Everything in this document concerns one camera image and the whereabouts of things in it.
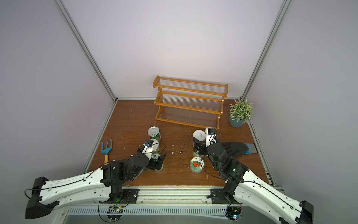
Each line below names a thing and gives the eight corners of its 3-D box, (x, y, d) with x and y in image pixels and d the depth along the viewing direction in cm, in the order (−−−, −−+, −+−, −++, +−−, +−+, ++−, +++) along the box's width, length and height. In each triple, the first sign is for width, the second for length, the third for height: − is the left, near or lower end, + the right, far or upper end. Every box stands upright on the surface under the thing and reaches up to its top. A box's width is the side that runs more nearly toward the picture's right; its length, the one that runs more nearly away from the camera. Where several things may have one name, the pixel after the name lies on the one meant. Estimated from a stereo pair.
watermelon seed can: (150, 144, 95) (146, 135, 85) (151, 135, 99) (148, 126, 90) (161, 144, 95) (158, 135, 85) (162, 135, 99) (159, 126, 90)
